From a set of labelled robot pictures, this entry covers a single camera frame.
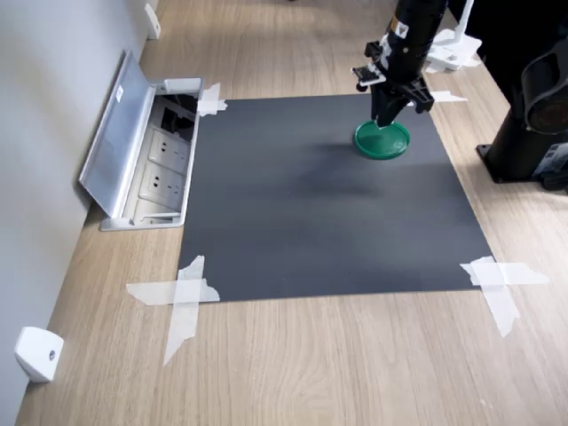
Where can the round green lid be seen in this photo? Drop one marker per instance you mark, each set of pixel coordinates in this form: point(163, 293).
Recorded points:
point(386, 144)

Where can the white tape strip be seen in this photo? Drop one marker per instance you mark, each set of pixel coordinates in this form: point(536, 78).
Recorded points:
point(501, 306)
point(523, 273)
point(210, 100)
point(153, 293)
point(448, 96)
point(182, 324)

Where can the white plastic stand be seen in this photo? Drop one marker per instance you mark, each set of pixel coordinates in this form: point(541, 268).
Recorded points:
point(457, 46)

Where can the dark grey mat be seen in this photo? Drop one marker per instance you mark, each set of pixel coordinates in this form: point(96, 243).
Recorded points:
point(310, 213)

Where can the white flat bracket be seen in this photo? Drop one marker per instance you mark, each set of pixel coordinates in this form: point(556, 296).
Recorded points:
point(152, 21)

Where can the white bracket with screw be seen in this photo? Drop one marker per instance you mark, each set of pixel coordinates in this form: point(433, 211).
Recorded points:
point(37, 355)

